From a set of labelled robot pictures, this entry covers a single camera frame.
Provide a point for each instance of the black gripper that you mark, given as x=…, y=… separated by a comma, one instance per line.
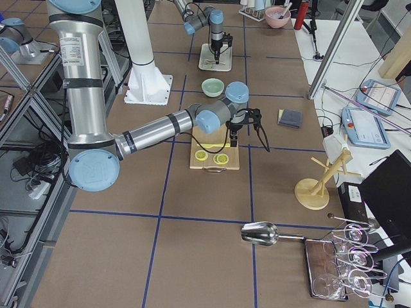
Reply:
x=234, y=128
x=217, y=47

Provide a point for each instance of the white ceramic spoon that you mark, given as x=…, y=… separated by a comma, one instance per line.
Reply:
x=213, y=62

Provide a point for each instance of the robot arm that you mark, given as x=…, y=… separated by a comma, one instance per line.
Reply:
x=209, y=16
x=94, y=152

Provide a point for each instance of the light green bowl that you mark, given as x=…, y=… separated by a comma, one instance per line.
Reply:
x=212, y=87

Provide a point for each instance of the pink ice bowl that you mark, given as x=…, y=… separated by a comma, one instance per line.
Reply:
x=276, y=18

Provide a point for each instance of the white bear print tray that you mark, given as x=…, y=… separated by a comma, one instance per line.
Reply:
x=226, y=56

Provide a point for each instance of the upper lemon slice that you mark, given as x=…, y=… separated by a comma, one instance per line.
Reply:
x=221, y=159

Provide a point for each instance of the lemon slice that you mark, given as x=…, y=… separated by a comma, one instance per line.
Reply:
x=201, y=155
x=221, y=159

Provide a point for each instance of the bamboo cutting board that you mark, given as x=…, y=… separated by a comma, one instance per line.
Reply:
x=220, y=136

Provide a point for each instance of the yellow plastic knife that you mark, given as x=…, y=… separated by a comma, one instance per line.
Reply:
x=209, y=146

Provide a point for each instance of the lower lemon slice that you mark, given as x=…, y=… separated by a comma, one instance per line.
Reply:
x=201, y=155

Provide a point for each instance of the grey folded cloth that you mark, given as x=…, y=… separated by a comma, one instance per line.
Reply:
x=291, y=118

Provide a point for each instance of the wooden mug tree stand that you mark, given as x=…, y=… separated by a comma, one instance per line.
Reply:
x=312, y=193

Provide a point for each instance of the red bottle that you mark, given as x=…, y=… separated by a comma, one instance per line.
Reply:
x=302, y=11

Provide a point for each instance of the metal ice scoop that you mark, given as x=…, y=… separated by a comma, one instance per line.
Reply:
x=265, y=233

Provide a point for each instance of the black tripod stick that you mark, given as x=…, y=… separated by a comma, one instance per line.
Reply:
x=312, y=27

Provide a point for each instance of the reacher grabber stick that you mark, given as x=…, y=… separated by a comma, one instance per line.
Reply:
x=371, y=112

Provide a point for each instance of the near blue teach pendant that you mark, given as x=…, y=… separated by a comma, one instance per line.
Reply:
x=363, y=129

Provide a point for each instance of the blue teach pendant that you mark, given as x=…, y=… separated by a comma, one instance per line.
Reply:
x=378, y=96
x=363, y=129

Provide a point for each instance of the far blue teach pendant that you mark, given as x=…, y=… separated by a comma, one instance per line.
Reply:
x=378, y=96

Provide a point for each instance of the wine glass far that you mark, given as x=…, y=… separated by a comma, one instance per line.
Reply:
x=351, y=235

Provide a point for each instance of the wine glass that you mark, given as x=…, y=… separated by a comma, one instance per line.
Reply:
x=351, y=235
x=356, y=258
x=332, y=287

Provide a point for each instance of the black monitor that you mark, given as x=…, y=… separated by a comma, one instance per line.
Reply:
x=386, y=191

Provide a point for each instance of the dark wooden glass tray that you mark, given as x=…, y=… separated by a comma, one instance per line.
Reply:
x=320, y=260

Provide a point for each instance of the wine glass middle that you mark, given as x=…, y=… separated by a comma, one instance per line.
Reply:
x=356, y=258

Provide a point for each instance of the wine glass near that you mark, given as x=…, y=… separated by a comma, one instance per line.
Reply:
x=332, y=287

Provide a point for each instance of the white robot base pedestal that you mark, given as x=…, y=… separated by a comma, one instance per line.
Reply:
x=146, y=85

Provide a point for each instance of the aluminium frame post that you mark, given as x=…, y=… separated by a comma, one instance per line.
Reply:
x=347, y=19

